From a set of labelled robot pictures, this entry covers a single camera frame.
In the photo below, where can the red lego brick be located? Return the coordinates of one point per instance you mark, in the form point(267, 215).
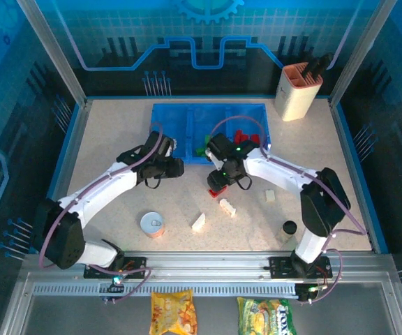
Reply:
point(216, 193)
point(255, 139)
point(238, 135)

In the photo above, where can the small green lego brick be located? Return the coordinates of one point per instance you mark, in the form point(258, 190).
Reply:
point(206, 139)
point(199, 151)

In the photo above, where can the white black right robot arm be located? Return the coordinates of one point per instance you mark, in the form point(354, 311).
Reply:
point(277, 171)

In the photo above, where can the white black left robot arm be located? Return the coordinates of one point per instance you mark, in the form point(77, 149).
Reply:
point(106, 188)

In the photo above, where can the long white lego brick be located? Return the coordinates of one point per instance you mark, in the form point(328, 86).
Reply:
point(228, 206)

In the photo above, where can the small white lego brick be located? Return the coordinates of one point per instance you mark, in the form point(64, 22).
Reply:
point(269, 195)

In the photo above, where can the blue three-compartment plastic bin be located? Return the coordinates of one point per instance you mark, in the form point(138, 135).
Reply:
point(173, 118)

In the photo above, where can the silver tin can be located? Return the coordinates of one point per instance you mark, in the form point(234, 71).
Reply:
point(152, 223)

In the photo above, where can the white sloped lego brick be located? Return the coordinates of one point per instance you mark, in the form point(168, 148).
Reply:
point(198, 222)

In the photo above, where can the beige knife block pink top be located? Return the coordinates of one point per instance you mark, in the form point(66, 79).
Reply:
point(297, 101)

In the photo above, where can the small circuit board with LED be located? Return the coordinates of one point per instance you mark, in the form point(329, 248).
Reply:
point(115, 281)
point(311, 290)

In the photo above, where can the yellow snack bag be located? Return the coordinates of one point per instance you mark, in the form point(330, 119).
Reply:
point(173, 312)

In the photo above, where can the green noodle packet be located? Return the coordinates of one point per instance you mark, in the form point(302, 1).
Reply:
point(265, 315)

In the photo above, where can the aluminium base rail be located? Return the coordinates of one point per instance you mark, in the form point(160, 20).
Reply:
point(204, 261)

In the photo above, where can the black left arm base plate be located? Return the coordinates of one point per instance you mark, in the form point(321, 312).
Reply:
point(136, 265)

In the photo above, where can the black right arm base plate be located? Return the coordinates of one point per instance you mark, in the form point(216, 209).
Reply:
point(279, 267)

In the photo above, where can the aluminium frame post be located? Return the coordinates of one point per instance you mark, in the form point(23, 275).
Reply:
point(59, 56)
point(361, 52)

